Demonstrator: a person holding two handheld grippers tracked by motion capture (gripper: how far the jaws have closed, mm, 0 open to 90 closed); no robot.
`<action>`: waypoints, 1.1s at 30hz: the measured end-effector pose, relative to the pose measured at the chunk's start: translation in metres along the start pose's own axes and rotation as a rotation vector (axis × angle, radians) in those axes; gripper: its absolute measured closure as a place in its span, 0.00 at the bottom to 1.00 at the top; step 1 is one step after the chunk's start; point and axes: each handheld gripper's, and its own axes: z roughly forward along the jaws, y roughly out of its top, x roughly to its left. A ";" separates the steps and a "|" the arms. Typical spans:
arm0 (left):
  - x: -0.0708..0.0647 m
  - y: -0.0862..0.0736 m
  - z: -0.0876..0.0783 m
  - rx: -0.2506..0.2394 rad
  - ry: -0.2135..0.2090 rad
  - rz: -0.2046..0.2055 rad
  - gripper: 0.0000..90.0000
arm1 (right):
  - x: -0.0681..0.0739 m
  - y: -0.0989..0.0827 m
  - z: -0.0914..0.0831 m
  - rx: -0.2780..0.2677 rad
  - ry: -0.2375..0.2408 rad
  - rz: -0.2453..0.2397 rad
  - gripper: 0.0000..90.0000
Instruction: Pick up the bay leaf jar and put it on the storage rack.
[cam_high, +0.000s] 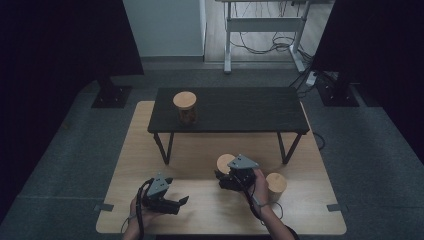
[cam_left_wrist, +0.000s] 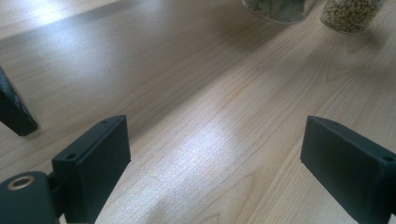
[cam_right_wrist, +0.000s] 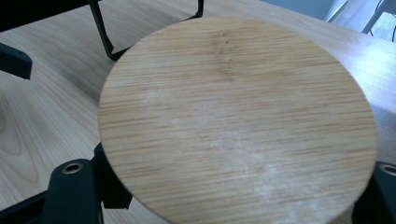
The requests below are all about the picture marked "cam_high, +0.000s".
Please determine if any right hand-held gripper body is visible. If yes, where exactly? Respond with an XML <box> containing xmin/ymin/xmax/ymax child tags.
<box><xmin>218</xmin><ymin>153</ymin><xmax>260</xmax><ymax>193</ymax></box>

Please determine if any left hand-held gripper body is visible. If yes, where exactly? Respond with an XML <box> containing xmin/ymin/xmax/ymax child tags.
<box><xmin>141</xmin><ymin>172</ymin><xmax>182</xmax><ymax>215</ymax></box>

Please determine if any wooden cylinder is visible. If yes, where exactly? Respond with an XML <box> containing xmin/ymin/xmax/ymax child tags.
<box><xmin>216</xmin><ymin>153</ymin><xmax>238</xmax><ymax>175</ymax></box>
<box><xmin>265</xmin><ymin>172</ymin><xmax>288</xmax><ymax>204</ymax></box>

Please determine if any black shelf with metal legs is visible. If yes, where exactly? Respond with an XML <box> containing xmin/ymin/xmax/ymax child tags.
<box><xmin>147</xmin><ymin>87</ymin><xmax>310</xmax><ymax>166</ymax></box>

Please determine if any glass jar of brown spice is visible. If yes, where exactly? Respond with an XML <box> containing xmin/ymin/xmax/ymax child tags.
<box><xmin>172</xmin><ymin>91</ymin><xmax>198</xmax><ymax>127</ymax></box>

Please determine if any person's left hand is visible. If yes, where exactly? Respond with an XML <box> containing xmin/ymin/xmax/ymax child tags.
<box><xmin>129</xmin><ymin>195</ymin><xmax>162</xmax><ymax>232</ymax></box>

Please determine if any person's right hand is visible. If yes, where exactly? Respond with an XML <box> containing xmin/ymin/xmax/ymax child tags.
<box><xmin>248</xmin><ymin>168</ymin><xmax>270</xmax><ymax>214</ymax></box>

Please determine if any grey tape strip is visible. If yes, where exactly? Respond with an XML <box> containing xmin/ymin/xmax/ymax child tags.
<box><xmin>93</xmin><ymin>203</ymin><xmax>115</xmax><ymax>213</ymax></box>
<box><xmin>326</xmin><ymin>203</ymin><xmax>349</xmax><ymax>213</ymax></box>

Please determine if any black stand base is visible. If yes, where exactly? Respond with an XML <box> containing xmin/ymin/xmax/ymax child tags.
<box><xmin>315</xmin><ymin>70</ymin><xmax>361</xmax><ymax>108</ymax></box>
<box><xmin>91</xmin><ymin>74</ymin><xmax>134</xmax><ymax>109</ymax></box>

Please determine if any white power strip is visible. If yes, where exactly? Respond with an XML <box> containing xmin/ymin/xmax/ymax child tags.
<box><xmin>305</xmin><ymin>70</ymin><xmax>319</xmax><ymax>88</ymax></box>

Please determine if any white cabinet panel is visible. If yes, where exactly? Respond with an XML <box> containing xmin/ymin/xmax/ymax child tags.
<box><xmin>122</xmin><ymin>0</ymin><xmax>207</xmax><ymax>58</ymax></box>

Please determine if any left hand-held gripper cable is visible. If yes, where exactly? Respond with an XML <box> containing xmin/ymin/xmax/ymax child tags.
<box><xmin>135</xmin><ymin>177</ymin><xmax>156</xmax><ymax>240</ymax></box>

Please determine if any hand-held gripper cable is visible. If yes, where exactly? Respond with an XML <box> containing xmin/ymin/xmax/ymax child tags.
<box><xmin>232</xmin><ymin>175</ymin><xmax>265</xmax><ymax>222</ymax></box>
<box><xmin>135</xmin><ymin>177</ymin><xmax>156</xmax><ymax>240</ymax></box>

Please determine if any right hand-held gripper cable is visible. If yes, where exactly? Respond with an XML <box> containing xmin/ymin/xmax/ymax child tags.
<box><xmin>232</xmin><ymin>175</ymin><xmax>265</xmax><ymax>222</ymax></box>

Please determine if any thin black floor cable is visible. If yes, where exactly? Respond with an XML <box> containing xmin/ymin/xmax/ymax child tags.
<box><xmin>312</xmin><ymin>131</ymin><xmax>326</xmax><ymax>152</ymax></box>

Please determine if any black cable bundle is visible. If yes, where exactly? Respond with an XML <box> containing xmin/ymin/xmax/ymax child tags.
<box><xmin>229</xmin><ymin>0</ymin><xmax>315</xmax><ymax>64</ymax></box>

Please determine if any white desk frame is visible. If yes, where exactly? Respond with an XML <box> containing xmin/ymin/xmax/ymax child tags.
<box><xmin>214</xmin><ymin>0</ymin><xmax>314</xmax><ymax>75</ymax></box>

